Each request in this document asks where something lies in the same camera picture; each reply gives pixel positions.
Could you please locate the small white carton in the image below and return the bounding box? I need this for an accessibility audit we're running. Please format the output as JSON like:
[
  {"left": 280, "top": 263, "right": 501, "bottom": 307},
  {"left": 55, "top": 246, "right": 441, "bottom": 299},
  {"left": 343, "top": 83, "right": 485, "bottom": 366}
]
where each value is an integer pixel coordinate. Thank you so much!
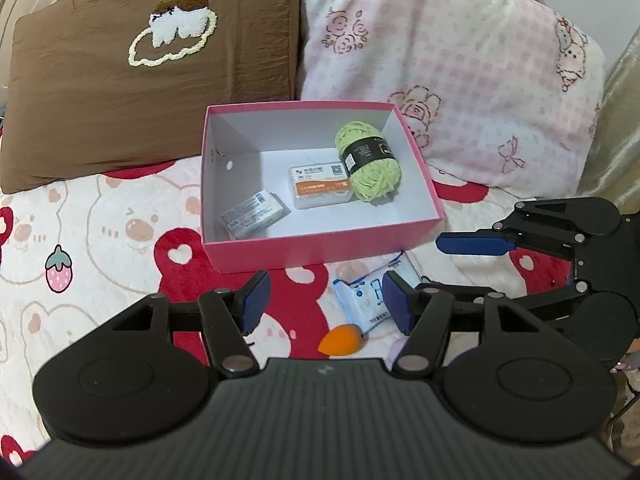
[{"left": 220, "top": 189, "right": 292, "bottom": 240}]

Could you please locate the purple plush bear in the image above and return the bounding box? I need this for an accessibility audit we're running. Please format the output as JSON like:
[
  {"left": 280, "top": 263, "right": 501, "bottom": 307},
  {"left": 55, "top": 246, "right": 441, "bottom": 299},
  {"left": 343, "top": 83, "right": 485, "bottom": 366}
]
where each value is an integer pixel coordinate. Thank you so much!
[{"left": 382, "top": 337, "right": 412, "bottom": 362}]

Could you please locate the green yarn ball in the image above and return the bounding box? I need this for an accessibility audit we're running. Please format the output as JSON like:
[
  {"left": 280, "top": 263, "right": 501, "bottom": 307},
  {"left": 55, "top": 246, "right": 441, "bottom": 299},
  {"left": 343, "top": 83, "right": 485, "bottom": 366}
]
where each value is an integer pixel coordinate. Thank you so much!
[{"left": 334, "top": 120, "right": 404, "bottom": 205}]

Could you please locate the pink checked pillow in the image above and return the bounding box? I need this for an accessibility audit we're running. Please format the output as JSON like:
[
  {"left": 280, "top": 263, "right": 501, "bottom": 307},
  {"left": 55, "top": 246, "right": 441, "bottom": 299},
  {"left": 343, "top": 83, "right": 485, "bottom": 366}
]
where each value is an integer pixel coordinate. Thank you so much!
[{"left": 295, "top": 0, "right": 607, "bottom": 202}]

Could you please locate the bear printed blanket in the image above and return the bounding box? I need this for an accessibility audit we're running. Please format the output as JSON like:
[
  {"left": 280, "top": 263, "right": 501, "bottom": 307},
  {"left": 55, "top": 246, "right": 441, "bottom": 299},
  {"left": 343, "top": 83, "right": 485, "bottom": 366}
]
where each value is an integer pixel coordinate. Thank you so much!
[{"left": 0, "top": 155, "right": 640, "bottom": 461}]

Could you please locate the orange white small box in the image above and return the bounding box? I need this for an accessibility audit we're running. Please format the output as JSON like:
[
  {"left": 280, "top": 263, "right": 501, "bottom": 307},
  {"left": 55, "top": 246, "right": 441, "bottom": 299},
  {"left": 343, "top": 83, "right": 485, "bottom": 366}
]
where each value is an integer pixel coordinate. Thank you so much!
[{"left": 287, "top": 160, "right": 357, "bottom": 210}]

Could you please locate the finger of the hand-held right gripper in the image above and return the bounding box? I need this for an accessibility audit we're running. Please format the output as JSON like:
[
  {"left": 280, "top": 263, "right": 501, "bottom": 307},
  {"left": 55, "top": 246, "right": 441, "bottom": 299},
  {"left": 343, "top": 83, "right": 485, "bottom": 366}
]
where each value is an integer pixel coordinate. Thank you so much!
[
  {"left": 435, "top": 199, "right": 590, "bottom": 262},
  {"left": 415, "top": 279, "right": 592, "bottom": 328}
]

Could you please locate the brown embroidered pillow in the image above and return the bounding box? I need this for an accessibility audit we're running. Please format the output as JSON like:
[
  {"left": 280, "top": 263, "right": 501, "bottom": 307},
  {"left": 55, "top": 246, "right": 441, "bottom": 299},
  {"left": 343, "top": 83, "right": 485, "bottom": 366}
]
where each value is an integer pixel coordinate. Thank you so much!
[{"left": 0, "top": 0, "right": 304, "bottom": 194}]

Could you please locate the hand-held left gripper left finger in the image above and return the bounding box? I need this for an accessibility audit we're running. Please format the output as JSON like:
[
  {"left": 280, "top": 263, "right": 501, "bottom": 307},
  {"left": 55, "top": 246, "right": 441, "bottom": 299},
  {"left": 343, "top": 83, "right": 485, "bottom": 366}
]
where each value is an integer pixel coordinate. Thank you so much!
[{"left": 112, "top": 270, "right": 273, "bottom": 378}]

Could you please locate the pink cardboard box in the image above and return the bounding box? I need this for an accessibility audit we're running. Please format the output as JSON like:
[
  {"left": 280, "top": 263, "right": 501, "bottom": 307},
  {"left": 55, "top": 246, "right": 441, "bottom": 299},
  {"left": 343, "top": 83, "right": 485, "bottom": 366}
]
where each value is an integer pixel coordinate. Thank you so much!
[{"left": 200, "top": 101, "right": 447, "bottom": 275}]

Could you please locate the beige satin cloth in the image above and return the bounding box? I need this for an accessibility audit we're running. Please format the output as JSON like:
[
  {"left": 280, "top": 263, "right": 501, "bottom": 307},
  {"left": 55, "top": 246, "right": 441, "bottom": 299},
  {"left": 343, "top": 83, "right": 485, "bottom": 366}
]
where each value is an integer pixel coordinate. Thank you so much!
[{"left": 575, "top": 25, "right": 640, "bottom": 211}]

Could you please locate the orange makeup sponge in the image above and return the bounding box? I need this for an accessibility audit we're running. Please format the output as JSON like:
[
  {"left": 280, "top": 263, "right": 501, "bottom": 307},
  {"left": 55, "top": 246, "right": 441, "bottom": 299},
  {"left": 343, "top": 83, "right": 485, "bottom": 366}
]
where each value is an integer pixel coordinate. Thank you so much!
[{"left": 317, "top": 324, "right": 372, "bottom": 356}]

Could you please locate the white blue tissue packet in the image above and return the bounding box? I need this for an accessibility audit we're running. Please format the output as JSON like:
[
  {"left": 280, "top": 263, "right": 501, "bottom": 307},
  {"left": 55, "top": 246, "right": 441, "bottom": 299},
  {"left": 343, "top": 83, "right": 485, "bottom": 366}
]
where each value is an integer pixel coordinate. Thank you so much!
[{"left": 332, "top": 251, "right": 423, "bottom": 334}]

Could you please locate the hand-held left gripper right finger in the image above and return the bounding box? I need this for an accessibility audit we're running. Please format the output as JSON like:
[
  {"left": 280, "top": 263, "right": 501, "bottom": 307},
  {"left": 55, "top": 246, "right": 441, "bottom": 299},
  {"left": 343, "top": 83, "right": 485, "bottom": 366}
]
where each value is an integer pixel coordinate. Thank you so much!
[{"left": 382, "top": 270, "right": 551, "bottom": 376}]

